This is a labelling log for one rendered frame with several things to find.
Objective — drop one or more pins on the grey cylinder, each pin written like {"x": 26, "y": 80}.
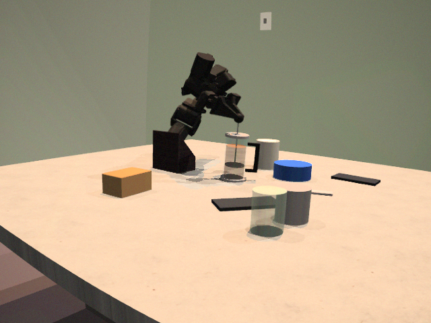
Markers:
{"x": 297, "y": 203}

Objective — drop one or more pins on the clear glass cylinder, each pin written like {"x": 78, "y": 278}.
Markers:
{"x": 268, "y": 211}

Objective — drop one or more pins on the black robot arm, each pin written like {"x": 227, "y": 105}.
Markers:
{"x": 202, "y": 70}

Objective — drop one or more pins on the blue flat cylinder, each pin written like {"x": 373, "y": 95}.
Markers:
{"x": 292, "y": 170}

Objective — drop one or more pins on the glass coffee press with black knob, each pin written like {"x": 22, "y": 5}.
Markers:
{"x": 235, "y": 155}

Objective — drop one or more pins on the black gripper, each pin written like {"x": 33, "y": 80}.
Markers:
{"x": 219, "y": 105}

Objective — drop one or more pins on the white flat bar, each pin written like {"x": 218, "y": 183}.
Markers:
{"x": 323, "y": 192}

